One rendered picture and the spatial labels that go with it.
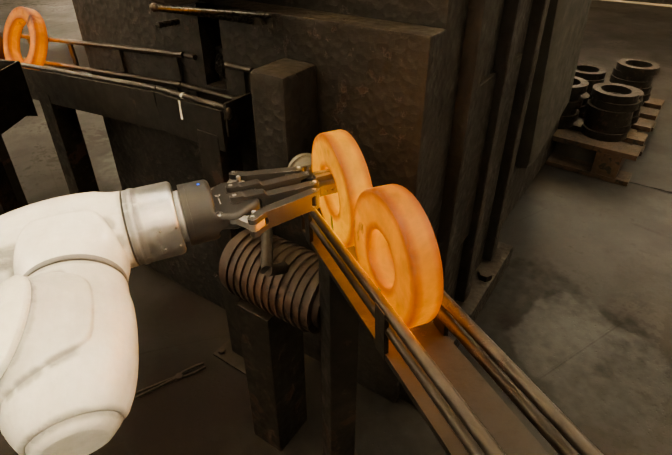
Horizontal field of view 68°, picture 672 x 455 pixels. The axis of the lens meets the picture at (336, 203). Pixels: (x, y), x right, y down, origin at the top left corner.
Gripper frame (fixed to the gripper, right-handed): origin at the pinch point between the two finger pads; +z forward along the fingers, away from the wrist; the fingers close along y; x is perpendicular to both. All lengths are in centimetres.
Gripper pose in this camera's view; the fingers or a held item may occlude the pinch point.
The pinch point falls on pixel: (339, 178)
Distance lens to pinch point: 65.2
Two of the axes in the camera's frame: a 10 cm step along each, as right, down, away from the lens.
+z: 9.3, -2.3, 2.8
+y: 3.6, 4.9, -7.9
